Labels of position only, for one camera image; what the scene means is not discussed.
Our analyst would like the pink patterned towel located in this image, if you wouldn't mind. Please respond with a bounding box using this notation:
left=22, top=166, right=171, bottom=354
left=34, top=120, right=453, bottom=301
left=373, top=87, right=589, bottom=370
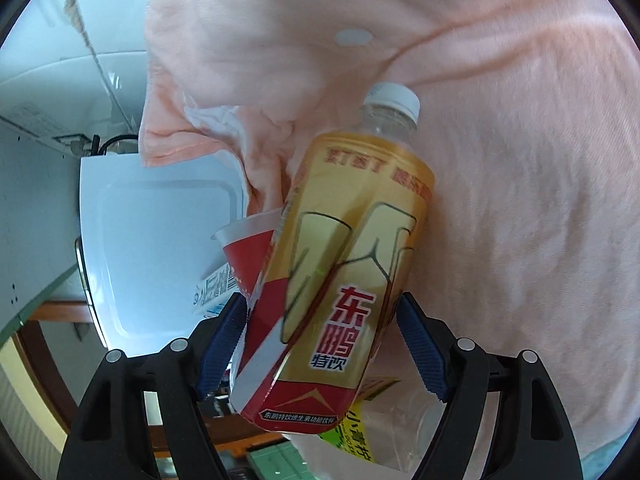
left=140, top=0, right=639, bottom=479

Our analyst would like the upper kitchen cabinet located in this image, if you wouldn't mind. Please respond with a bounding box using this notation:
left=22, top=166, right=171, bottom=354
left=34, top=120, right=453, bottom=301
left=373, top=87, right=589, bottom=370
left=0, top=120, right=80, bottom=341

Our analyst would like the blue white milk carton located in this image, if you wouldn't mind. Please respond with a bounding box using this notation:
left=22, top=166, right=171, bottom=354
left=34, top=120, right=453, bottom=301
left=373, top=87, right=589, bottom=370
left=192, top=263, right=240, bottom=318

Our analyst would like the yellow green drink box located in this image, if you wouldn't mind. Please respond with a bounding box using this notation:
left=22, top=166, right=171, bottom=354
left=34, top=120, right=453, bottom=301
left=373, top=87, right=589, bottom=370
left=319, top=376, right=399, bottom=464

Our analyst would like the yellow energy drink bottle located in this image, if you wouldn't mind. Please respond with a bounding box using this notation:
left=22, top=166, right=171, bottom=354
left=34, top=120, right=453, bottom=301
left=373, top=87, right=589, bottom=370
left=231, top=82, right=435, bottom=434

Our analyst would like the clear plastic bottle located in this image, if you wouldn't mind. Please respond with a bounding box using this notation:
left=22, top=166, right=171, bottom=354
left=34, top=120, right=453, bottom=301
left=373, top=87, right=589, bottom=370
left=288, top=380, right=444, bottom=479

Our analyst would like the red plastic cup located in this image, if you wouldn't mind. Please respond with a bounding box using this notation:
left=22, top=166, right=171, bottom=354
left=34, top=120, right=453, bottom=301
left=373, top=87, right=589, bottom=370
left=214, top=208, right=282, bottom=298

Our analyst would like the green lower cabinet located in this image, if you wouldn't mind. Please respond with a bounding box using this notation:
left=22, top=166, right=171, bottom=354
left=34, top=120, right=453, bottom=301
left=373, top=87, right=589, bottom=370
left=219, top=440, right=316, bottom=480

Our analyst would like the white microwave oven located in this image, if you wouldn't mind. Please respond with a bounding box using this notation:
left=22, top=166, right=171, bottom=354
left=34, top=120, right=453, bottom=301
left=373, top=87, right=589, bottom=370
left=79, top=151, right=248, bottom=356

